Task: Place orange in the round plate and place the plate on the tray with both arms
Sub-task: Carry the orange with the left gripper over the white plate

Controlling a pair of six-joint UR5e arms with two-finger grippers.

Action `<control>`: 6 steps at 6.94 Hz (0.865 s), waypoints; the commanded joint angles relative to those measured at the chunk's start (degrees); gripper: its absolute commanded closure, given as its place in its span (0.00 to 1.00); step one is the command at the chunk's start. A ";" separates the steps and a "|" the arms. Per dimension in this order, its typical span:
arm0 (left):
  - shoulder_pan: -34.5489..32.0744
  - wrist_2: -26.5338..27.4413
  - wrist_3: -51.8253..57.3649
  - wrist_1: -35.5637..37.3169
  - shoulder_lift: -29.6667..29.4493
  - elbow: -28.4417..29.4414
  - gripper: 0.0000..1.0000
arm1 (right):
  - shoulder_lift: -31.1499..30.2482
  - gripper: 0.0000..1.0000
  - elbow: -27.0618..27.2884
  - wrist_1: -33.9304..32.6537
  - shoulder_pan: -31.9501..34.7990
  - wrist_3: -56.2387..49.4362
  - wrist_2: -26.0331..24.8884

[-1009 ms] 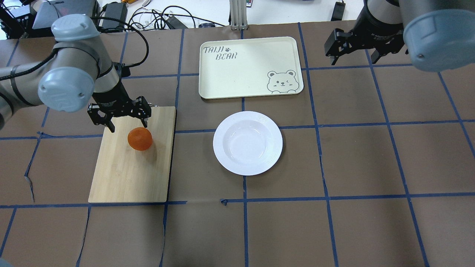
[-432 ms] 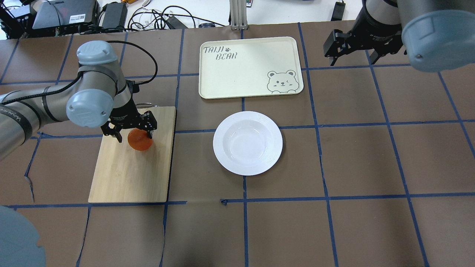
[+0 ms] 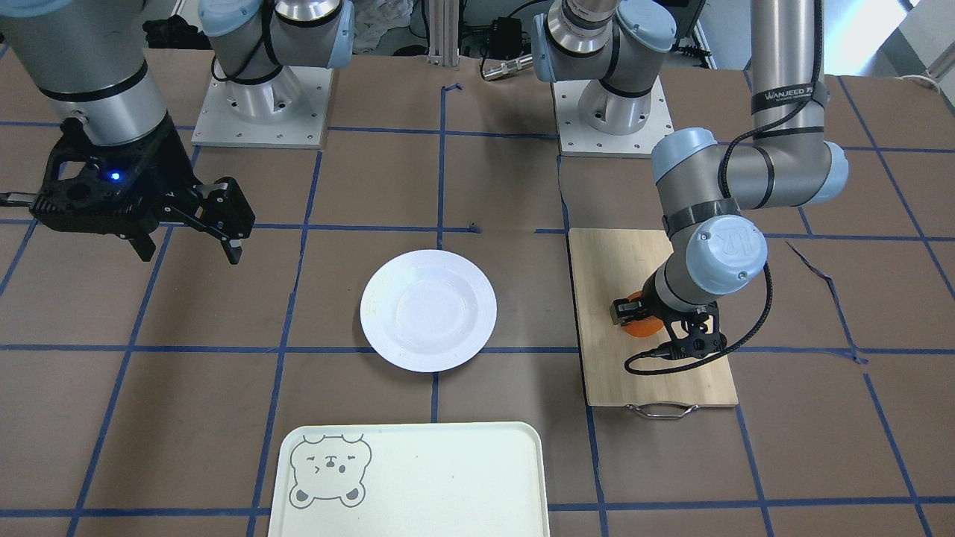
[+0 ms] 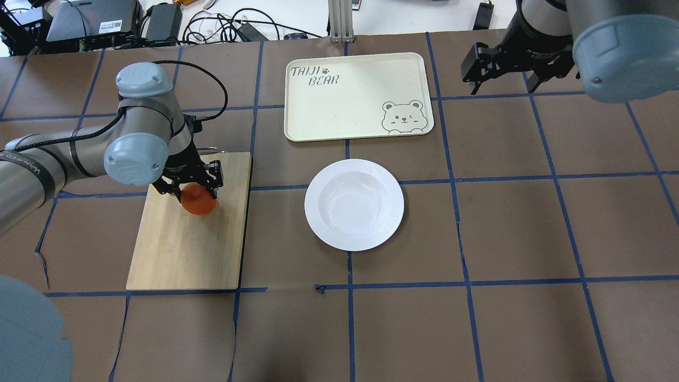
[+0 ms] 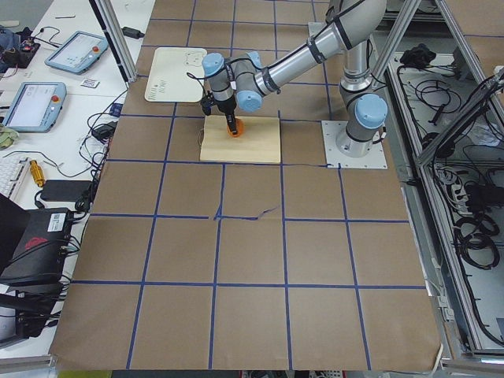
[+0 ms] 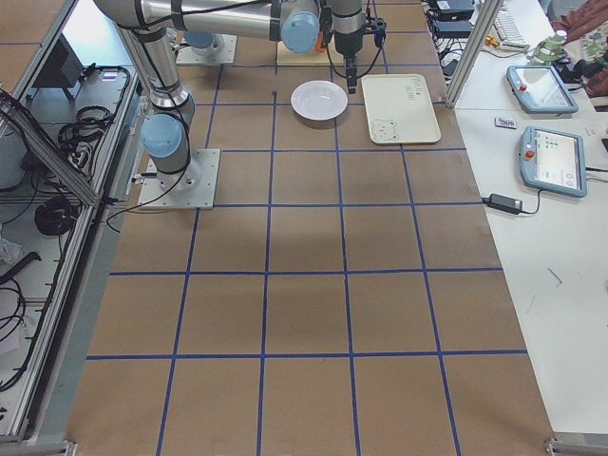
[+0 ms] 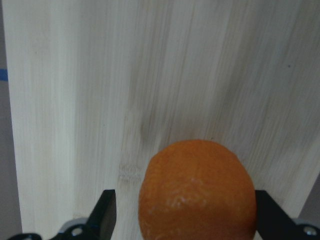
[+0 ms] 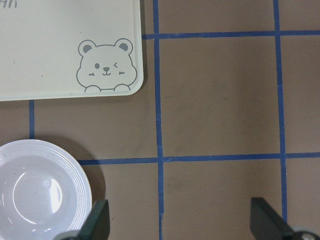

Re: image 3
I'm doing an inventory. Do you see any white round plate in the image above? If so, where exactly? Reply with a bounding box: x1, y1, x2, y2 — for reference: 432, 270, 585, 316
359, 249, 498, 373

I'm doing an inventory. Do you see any cream bear tray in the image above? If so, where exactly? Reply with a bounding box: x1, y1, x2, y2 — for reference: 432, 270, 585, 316
269, 421, 550, 536

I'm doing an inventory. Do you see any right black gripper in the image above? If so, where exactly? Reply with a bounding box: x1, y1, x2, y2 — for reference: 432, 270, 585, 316
28, 116, 255, 265

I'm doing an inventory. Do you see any black power brick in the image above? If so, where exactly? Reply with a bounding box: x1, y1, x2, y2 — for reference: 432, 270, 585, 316
486, 17, 523, 59

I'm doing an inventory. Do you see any aluminium frame post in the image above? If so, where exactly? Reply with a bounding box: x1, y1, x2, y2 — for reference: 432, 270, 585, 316
425, 1, 461, 70

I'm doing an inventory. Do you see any orange fruit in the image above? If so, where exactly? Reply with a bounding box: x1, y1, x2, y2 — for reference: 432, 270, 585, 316
621, 290, 664, 339

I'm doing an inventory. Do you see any bamboo cutting board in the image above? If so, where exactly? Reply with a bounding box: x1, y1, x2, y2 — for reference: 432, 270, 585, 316
568, 228, 739, 408

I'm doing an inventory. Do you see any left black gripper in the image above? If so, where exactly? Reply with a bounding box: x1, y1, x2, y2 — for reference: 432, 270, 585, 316
612, 290, 727, 360

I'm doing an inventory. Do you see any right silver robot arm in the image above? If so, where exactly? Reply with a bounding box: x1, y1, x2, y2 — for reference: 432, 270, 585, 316
2, 1, 355, 265

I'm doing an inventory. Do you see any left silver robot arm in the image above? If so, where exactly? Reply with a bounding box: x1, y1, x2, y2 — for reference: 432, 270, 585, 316
531, 1, 848, 373

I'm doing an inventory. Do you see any silver cable connector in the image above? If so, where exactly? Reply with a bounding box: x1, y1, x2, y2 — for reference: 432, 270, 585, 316
480, 54, 534, 82

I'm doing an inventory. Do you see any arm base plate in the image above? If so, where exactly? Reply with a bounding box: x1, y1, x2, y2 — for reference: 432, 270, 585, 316
192, 66, 336, 150
551, 78, 674, 157

